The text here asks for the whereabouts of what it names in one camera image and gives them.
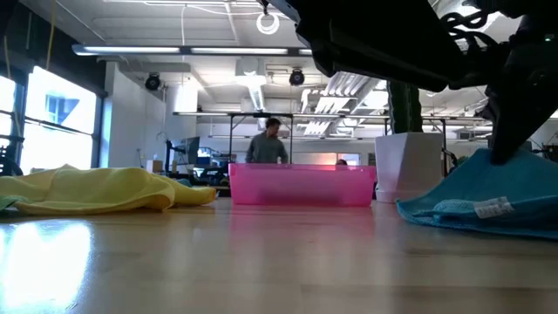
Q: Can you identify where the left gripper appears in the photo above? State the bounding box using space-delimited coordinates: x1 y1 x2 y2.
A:
265 0 480 91

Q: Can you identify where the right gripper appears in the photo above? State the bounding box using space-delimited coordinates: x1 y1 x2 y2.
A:
487 12 558 166

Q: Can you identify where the turquoise microfiber towel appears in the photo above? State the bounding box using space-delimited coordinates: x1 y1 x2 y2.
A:
396 147 558 242

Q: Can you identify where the yellow microfiber towel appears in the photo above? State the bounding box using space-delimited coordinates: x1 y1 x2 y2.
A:
0 163 218 215

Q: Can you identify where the computer monitor on arm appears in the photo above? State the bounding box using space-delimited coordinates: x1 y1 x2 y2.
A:
164 135 201 175

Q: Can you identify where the white faceted plant pot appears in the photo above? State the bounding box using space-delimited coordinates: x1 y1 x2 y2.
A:
374 132 445 193

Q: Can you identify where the pink plastic bin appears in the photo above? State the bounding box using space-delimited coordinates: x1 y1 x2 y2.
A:
228 163 377 207

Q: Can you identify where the long ceiling light bar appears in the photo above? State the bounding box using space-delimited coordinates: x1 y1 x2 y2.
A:
71 43 313 57

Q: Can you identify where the large bright window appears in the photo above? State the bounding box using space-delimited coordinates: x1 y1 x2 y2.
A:
19 65 104 174

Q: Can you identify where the black coiled cable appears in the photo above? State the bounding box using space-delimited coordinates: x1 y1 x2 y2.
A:
439 8 500 51

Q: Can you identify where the white cable ring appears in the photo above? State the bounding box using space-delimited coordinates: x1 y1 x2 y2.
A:
255 11 281 36

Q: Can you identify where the yellow hanging cord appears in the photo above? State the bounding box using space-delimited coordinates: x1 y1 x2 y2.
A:
45 0 58 71

